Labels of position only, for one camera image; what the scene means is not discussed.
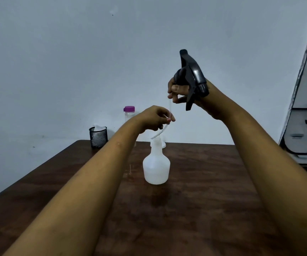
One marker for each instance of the person's right hand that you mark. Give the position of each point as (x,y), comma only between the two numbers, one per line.
(209,103)

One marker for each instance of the person's left hand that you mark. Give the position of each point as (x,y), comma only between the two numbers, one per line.
(150,118)

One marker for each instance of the person's left thumb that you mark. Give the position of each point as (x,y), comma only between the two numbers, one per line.
(164,119)

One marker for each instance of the person's right fingers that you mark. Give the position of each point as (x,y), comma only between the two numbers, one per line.
(178,90)

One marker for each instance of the clear sprayer dip tube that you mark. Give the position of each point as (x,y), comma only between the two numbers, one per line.
(170,109)

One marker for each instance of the black trigger sprayer head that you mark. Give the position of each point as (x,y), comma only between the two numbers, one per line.
(194,73)

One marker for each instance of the person's right forearm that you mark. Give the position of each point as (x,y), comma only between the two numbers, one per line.
(273,170)

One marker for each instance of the person's left forearm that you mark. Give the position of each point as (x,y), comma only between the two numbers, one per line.
(89,189)

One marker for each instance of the clear bottle with purple cap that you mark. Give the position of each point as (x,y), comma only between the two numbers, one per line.
(129,114)

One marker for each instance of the white plastic spray bottle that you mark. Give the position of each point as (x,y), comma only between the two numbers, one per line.
(156,167)

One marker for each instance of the white tissue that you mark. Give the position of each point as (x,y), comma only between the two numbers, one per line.
(99,127)

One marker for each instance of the black mesh cup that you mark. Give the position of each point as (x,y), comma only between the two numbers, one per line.
(98,138)

